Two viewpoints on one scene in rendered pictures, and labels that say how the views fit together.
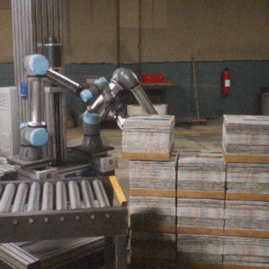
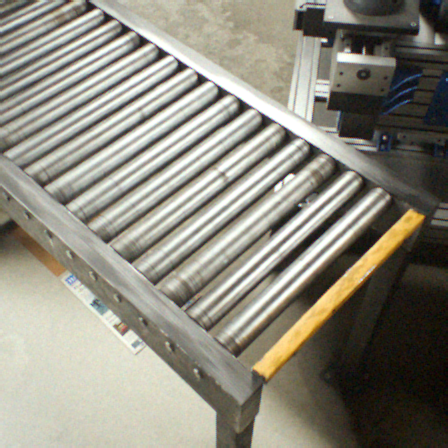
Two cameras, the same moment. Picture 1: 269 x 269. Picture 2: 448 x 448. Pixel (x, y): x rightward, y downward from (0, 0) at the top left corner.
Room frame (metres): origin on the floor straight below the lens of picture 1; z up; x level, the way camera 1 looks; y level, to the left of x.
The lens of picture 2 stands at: (1.61, -0.21, 1.67)
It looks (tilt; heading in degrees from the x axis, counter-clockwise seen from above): 52 degrees down; 53
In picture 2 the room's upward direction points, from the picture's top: 1 degrees clockwise
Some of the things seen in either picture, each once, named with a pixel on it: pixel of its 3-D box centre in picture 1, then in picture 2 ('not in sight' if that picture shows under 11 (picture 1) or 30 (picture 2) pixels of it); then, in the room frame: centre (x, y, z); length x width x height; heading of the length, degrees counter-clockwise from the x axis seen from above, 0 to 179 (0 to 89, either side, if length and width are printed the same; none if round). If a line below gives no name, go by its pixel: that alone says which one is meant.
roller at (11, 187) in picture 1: (6, 201); (138, 141); (2.02, 0.62, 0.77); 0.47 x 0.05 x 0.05; 10
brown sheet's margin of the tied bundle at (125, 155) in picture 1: (147, 153); not in sight; (2.68, -0.07, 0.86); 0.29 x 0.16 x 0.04; 81
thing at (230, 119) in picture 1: (248, 119); not in sight; (2.70, -0.70, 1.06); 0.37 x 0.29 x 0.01; 172
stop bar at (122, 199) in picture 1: (117, 189); (345, 288); (2.10, 0.09, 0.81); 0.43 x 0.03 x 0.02; 10
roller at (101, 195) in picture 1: (101, 196); (308, 267); (2.10, 0.17, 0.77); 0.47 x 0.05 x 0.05; 10
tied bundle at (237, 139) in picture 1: (247, 138); not in sight; (2.71, -0.69, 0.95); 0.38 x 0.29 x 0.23; 172
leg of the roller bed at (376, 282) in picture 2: (108, 255); (370, 318); (2.35, 0.15, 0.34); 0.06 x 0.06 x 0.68; 10
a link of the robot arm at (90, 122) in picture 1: (91, 123); not in sight; (3.08, 0.31, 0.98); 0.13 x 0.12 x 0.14; 20
